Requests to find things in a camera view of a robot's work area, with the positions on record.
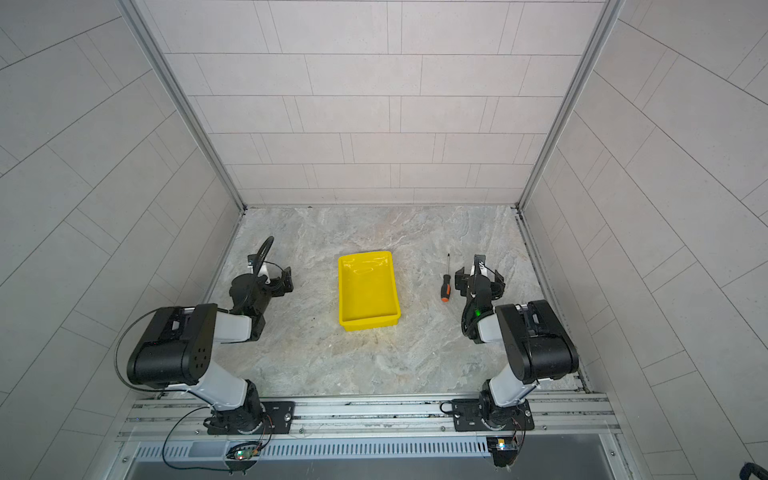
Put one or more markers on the right small circuit board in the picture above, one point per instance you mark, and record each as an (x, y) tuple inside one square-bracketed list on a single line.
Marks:
[(502, 444)]

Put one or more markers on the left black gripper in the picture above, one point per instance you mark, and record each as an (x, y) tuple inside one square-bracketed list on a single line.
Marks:
[(279, 283)]

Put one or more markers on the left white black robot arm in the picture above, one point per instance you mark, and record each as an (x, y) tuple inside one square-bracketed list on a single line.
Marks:
[(175, 354)]

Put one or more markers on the left green circuit board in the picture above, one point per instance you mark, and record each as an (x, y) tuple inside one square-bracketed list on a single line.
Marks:
[(244, 451)]

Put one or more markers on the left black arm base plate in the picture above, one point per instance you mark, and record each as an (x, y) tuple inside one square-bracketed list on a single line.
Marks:
[(252, 418)]

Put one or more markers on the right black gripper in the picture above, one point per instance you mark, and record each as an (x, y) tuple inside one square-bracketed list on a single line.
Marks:
[(480, 282)]

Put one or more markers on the grey slotted cable duct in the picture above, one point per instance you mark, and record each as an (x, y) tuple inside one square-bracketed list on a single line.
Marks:
[(328, 448)]

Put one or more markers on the orange black handled screwdriver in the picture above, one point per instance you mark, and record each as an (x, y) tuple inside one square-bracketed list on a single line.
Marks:
[(445, 291)]

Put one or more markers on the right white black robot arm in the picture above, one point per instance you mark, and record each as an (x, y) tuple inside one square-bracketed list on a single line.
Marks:
[(536, 344)]

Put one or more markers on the yellow plastic bin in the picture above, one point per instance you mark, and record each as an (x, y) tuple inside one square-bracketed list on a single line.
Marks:
[(368, 296)]

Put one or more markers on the aluminium mounting rail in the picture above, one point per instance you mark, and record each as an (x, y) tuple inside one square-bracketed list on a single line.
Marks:
[(554, 412)]

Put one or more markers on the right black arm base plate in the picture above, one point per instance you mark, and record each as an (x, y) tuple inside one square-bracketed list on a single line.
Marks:
[(474, 415)]

